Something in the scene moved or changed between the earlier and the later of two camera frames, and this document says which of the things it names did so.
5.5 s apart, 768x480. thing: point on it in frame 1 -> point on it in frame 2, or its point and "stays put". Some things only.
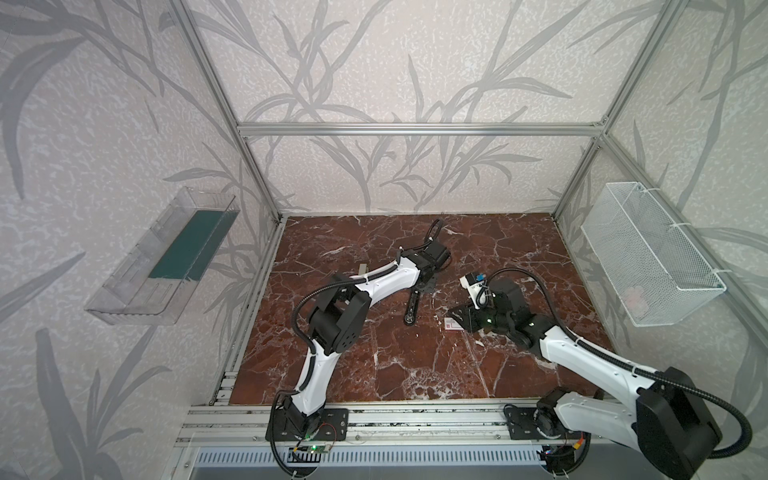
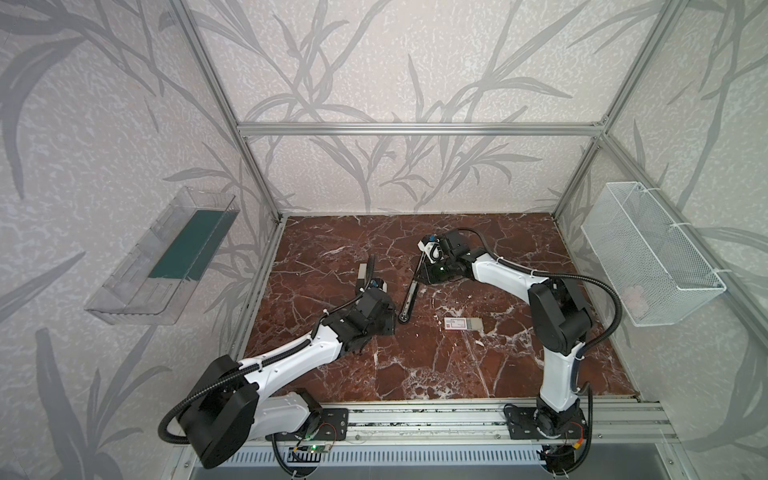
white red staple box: x=451 y=324 stays put
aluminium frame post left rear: x=224 y=92 stays put
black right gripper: x=475 y=318 -> x=426 y=273
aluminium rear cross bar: x=424 y=130 stays put
